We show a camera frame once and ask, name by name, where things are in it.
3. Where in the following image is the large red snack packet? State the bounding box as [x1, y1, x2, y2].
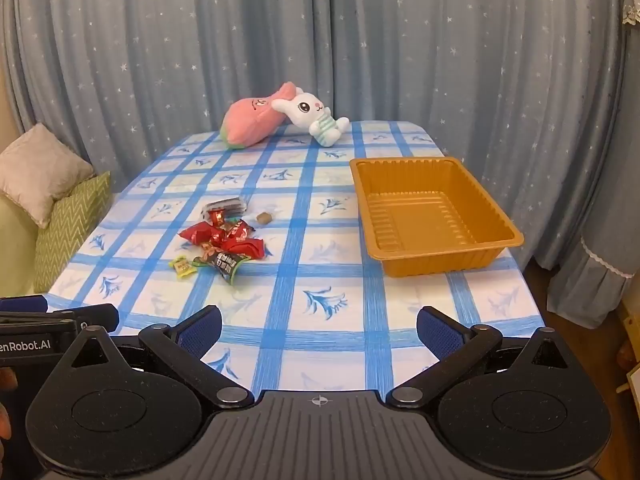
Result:
[212, 237, 267, 261]

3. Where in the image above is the light green sofa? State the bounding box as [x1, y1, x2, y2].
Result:
[0, 192, 41, 297]

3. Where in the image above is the dark green snack packet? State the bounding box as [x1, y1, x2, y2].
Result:
[192, 251, 251, 286]

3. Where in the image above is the grey snack packet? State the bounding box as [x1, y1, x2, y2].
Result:
[202, 198, 248, 221]

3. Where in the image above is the beige cushion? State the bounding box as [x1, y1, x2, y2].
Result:
[0, 122, 96, 230]

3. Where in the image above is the blue checked tablecloth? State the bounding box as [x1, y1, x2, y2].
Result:
[47, 120, 546, 393]

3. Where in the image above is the grey-blue star curtain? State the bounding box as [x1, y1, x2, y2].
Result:
[0, 0, 640, 276]

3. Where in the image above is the red milk candy packet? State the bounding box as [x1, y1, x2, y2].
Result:
[179, 221, 221, 246]

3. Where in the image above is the wooden furniture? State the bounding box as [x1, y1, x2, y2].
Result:
[616, 305, 640, 396]

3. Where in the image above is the person's left hand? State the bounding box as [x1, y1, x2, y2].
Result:
[0, 367, 19, 441]

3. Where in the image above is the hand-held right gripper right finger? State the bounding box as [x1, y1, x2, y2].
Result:
[386, 305, 575, 408]

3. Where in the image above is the white bunny plush toy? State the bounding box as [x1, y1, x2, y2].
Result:
[271, 91, 351, 148]

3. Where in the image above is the lace trimmed grey cloth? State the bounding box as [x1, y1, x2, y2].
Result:
[550, 0, 640, 311]

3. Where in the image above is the pink plush toy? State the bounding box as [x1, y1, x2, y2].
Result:
[220, 82, 301, 151]

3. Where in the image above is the green zigzag cushion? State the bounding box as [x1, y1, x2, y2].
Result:
[34, 170, 112, 293]

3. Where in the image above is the orange plastic tray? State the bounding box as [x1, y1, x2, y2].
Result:
[349, 156, 525, 278]

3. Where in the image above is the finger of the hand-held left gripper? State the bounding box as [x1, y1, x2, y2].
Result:
[0, 295, 49, 313]
[47, 304, 120, 335]

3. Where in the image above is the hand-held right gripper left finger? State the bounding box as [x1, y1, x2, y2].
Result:
[70, 304, 255, 408]

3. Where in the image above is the red green candy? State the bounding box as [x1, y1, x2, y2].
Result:
[220, 218, 257, 241]

